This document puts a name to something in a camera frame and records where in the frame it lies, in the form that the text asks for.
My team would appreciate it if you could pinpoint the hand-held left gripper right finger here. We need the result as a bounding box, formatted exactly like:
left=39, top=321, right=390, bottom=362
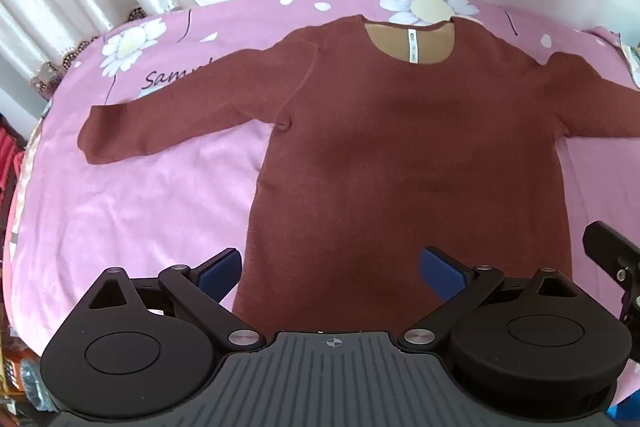
left=402, top=246, right=582, bottom=353

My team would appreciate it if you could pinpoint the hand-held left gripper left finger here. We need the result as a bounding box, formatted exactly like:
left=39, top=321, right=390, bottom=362
left=88, top=248, right=267, bottom=353

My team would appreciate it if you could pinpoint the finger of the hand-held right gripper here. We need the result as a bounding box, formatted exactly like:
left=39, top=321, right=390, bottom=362
left=582, top=220, right=640, bottom=324

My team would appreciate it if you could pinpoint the reddish brown long-sleeve sweater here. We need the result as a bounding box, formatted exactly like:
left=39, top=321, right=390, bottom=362
left=77, top=14, right=640, bottom=342

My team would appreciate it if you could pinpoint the pink floral bed sheet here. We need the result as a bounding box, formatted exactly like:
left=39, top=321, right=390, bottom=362
left=4, top=0, right=640, bottom=358

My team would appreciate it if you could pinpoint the blue object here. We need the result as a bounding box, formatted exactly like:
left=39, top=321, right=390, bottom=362
left=606, top=388, right=640, bottom=427

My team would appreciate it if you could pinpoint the light zippered cloth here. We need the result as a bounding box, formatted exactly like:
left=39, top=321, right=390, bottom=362
left=617, top=32, right=640, bottom=92

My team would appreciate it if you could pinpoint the red folded fabric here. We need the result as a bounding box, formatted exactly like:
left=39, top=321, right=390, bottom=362
left=0, top=114, right=30, bottom=208

